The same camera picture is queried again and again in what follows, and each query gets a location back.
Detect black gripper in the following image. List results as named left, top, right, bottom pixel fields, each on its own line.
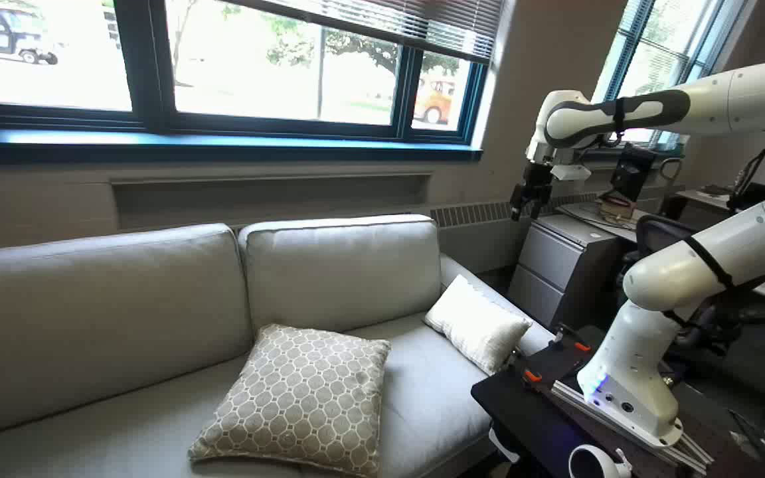
left=510, top=160, right=559, bottom=222

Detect beige lattice patterned pillow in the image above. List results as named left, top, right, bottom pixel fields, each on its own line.
left=189, top=321, right=393, bottom=478

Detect plain white pillow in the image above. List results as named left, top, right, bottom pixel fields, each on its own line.
left=424, top=274, right=535, bottom=376

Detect grey couch back cushion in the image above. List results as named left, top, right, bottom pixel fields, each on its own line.
left=0, top=221, right=255, bottom=443
left=238, top=213, right=444, bottom=355

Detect grey fabric couch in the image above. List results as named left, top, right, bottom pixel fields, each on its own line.
left=0, top=213, right=559, bottom=478

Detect grey drawer cabinet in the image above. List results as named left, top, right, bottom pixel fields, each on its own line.
left=507, top=209, right=631, bottom=332

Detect small brown basket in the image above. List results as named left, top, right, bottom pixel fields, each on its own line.
left=598, top=194, right=639, bottom=222

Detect black monitor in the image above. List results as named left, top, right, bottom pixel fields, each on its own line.
left=608, top=143, right=660, bottom=202

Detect orange vehicle outside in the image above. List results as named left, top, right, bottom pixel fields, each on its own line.
left=413, top=74, right=458, bottom=128

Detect black orange clamp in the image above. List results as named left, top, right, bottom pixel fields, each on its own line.
left=515, top=367, right=550, bottom=387
left=552, top=326, right=592, bottom=355

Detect metal robot mounting plate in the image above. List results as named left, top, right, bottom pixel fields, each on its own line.
left=547, top=376, right=717, bottom=473

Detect grey window blinds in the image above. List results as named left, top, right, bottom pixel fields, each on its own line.
left=258, top=0, right=505, bottom=62

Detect black robot table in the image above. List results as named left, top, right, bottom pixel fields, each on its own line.
left=471, top=326, right=730, bottom=478

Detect narrow blue framed window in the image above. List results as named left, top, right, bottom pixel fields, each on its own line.
left=590, top=0, right=757, bottom=155

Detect white VR controller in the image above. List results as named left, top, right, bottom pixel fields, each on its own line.
left=567, top=440, right=636, bottom=478

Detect wide blue framed window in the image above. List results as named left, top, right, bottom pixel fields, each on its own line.
left=0, top=0, right=501, bottom=167

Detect dark parked car outside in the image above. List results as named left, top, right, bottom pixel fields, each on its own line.
left=0, top=2, right=61, bottom=68

